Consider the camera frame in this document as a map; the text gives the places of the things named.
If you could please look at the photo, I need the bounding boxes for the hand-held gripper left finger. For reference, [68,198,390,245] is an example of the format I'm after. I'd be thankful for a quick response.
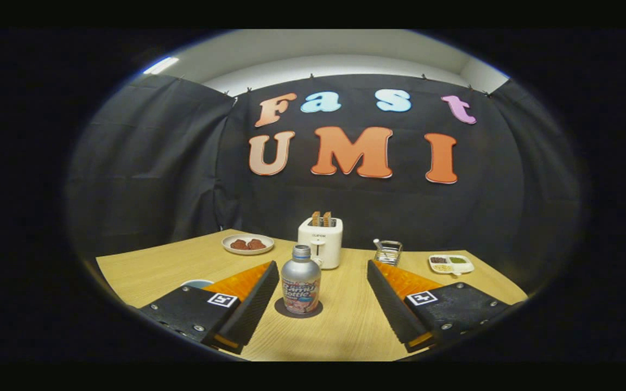
[138,261,281,355]

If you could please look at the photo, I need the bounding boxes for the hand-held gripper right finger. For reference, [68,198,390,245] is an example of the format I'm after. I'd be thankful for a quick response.
[367,260,511,354]

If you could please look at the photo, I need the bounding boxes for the dark brown coaster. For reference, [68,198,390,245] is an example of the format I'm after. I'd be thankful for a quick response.
[274,298,324,319]

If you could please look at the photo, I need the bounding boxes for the silver juice bottle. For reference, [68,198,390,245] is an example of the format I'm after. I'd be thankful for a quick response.
[281,244,322,315]

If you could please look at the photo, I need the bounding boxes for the wooden table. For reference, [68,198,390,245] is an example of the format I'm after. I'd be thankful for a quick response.
[96,229,529,362]

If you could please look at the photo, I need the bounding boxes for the white round plate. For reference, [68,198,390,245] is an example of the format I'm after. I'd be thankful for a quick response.
[222,234,275,256]

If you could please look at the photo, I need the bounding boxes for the white divided tray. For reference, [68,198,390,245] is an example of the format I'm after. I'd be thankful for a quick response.
[428,254,475,276]

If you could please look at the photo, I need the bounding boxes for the white toaster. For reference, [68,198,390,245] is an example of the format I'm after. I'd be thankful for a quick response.
[298,217,344,270]

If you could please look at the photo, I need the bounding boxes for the black backdrop cloth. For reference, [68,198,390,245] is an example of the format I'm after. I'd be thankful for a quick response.
[66,73,582,294]

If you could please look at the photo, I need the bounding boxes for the short ceiling light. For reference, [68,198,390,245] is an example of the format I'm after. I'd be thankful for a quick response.
[143,56,180,75]

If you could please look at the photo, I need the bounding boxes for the clear wire utensil holder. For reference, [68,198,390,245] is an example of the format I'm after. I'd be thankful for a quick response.
[374,239,403,267]

